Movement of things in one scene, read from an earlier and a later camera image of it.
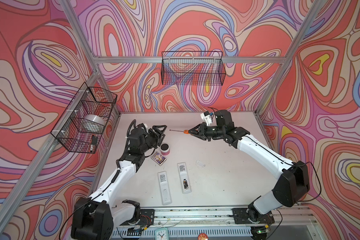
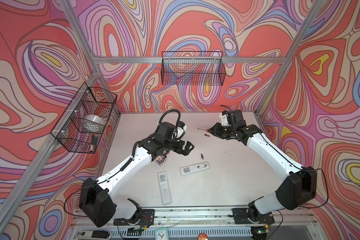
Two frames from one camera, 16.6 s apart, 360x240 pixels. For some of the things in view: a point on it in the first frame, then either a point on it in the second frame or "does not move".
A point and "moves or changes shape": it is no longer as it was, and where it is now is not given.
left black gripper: x=155 y=137 → x=179 y=148
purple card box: x=158 y=158 does not move
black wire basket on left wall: x=81 y=126 does not move
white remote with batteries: x=184 y=178 → x=194 y=168
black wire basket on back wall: x=192 y=68 does not move
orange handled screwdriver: x=185 y=131 moves or changes shape
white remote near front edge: x=164 y=188 does not move
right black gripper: x=202 y=127 → x=215 y=131
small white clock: x=161 y=234 does not move
